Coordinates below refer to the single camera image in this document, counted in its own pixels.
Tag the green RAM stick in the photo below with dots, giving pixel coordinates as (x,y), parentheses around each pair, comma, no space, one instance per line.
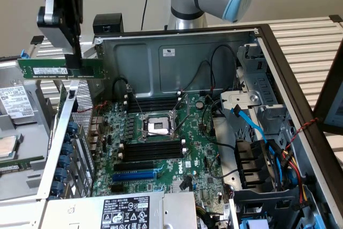
(24,162)
(40,68)

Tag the green graphics card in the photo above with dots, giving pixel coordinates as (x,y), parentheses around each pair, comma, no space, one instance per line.
(62,97)

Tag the black box with port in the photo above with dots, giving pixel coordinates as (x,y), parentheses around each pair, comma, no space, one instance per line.
(107,21)

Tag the black table end cap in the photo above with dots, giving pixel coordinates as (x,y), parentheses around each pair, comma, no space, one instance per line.
(336,18)
(37,40)

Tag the grey metal PC case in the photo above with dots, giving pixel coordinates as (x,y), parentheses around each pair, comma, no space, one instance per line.
(139,62)

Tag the hard disk with white label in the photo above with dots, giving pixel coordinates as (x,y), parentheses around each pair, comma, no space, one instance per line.
(16,103)

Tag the thin metal locking lever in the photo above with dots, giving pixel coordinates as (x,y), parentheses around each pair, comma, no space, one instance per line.
(150,132)
(137,103)

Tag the CPU socket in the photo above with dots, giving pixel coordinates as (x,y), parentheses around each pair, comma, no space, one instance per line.
(156,125)

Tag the square CPU chip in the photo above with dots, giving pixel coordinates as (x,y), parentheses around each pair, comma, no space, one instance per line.
(6,146)

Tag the silver socket cover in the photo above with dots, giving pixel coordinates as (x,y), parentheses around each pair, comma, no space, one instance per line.
(174,120)

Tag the long black expansion slot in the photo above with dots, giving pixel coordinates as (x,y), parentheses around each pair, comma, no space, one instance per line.
(134,166)

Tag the blue expansion slot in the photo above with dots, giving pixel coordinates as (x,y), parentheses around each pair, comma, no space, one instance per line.
(134,177)

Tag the short black expansion slot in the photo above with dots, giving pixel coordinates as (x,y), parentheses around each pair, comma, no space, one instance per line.
(119,188)

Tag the round coin battery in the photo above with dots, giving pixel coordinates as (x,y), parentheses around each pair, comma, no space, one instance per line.
(198,104)

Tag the green motherboard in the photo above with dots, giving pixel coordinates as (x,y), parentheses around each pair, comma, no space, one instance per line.
(193,137)

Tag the grey power supply unit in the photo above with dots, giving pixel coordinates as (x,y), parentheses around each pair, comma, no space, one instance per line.
(80,207)

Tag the silver chipset heatsink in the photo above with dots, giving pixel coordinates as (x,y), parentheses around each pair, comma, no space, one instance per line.
(175,186)

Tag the metal disk bay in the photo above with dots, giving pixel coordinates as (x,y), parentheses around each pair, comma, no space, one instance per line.
(241,97)

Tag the black plastic fan shroud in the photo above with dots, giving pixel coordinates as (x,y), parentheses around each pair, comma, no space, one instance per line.
(249,164)

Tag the black framed monitor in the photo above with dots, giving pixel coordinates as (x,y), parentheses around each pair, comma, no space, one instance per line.
(321,111)

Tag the blue plastic disk bracket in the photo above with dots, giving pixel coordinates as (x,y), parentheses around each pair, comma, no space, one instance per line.
(24,54)

